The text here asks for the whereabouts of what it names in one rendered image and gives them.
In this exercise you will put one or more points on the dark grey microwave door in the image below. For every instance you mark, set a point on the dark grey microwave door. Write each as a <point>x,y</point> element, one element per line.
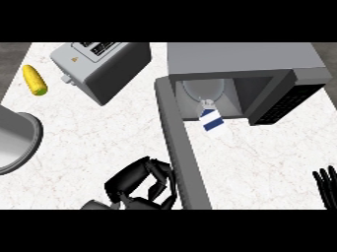
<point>183,147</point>

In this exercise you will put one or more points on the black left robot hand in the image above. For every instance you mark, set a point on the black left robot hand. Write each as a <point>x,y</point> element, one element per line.
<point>132,178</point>

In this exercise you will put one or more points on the grey microwave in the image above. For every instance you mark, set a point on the grey microwave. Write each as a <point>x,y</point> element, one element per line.
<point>254,65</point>

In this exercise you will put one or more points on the large grey metal pot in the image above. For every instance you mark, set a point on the large grey metal pot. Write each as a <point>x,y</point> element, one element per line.
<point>7,138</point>

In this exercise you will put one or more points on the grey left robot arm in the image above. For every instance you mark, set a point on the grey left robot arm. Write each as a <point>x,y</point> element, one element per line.
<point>98,205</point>

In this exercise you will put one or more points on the blue striped white milk carton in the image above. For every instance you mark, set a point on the blue striped white milk carton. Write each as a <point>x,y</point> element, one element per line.
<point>212,120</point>

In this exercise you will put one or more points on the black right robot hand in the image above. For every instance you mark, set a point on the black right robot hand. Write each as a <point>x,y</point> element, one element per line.
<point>334,190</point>

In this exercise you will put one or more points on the yellow corn cob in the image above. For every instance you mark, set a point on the yellow corn cob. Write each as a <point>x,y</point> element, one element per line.
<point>35,80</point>

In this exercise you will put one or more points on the grey toaster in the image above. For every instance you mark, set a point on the grey toaster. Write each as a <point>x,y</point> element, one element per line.
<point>101,67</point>

